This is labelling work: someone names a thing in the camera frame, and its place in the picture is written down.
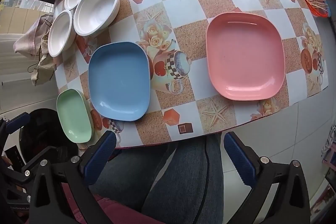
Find pink square plate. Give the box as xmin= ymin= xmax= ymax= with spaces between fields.
xmin=205 ymin=12 xmax=286 ymax=102

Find green square plate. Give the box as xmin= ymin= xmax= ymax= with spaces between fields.
xmin=56 ymin=89 xmax=93 ymax=144

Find printed checkered tablecloth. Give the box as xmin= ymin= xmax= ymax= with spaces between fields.
xmin=52 ymin=0 xmax=329 ymax=149

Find person's legs in jeans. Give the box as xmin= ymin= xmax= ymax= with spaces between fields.
xmin=89 ymin=132 xmax=224 ymax=224

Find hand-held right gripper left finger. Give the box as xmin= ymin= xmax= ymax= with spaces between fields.
xmin=29 ymin=131 xmax=117 ymax=224

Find beige burlap cloth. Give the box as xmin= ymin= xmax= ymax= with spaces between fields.
xmin=31 ymin=52 xmax=57 ymax=86

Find maroon garment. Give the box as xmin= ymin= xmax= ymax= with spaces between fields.
xmin=62 ymin=182 xmax=147 ymax=224

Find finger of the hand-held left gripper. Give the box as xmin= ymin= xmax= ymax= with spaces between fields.
xmin=0 ymin=112 xmax=30 ymax=141
xmin=14 ymin=146 xmax=53 ymax=183

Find pink plastic stool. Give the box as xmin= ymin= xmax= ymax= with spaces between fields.
xmin=322 ymin=140 xmax=336 ymax=170

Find pink satin cloth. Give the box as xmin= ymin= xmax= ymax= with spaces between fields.
xmin=13 ymin=14 xmax=51 ymax=57

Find large white paper bowl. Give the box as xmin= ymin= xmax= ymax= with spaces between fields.
xmin=73 ymin=0 xmax=121 ymax=38

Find blue square plate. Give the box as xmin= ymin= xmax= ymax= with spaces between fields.
xmin=88 ymin=42 xmax=151 ymax=122

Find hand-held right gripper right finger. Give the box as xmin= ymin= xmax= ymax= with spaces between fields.
xmin=223 ymin=132 xmax=311 ymax=224

